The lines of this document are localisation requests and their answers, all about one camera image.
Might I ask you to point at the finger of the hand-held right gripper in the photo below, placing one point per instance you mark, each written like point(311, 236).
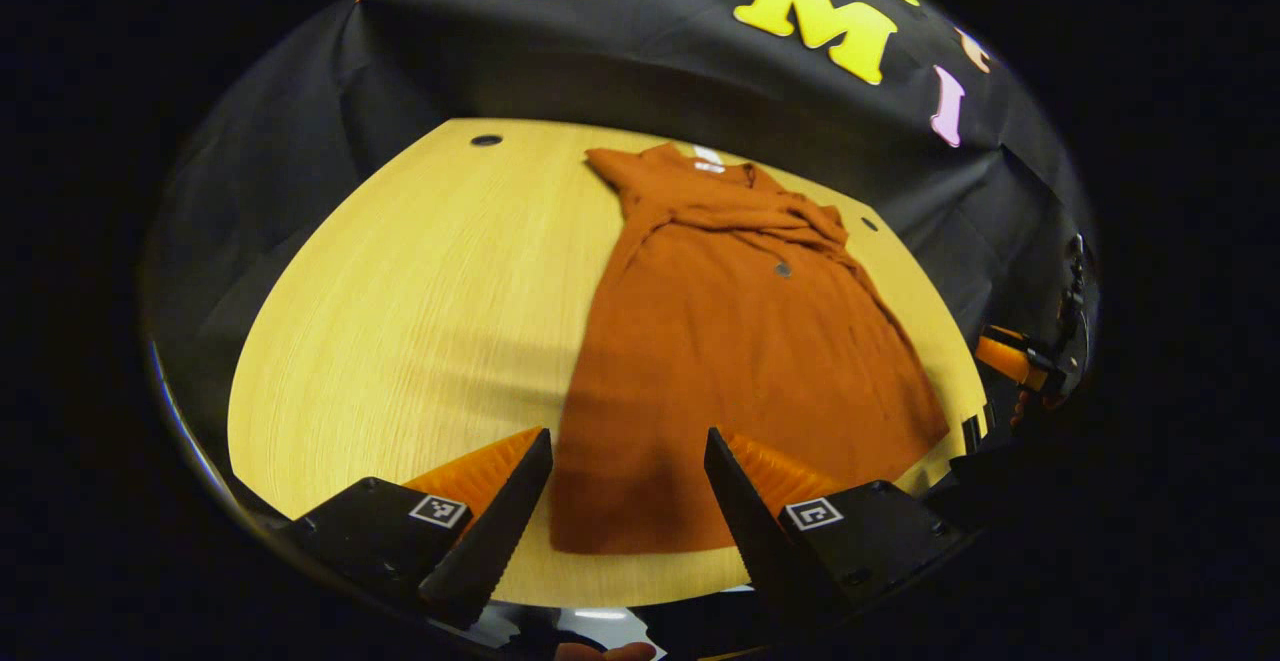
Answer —
point(1005, 356)

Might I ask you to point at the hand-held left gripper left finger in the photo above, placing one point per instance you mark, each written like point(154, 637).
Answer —
point(495, 531)

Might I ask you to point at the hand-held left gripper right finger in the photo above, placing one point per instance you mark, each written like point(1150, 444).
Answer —
point(750, 531)

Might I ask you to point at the orange button-up garment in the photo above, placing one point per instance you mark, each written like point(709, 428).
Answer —
point(740, 361)

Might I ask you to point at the black backdrop cloth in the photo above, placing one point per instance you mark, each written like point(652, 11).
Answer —
point(650, 51)

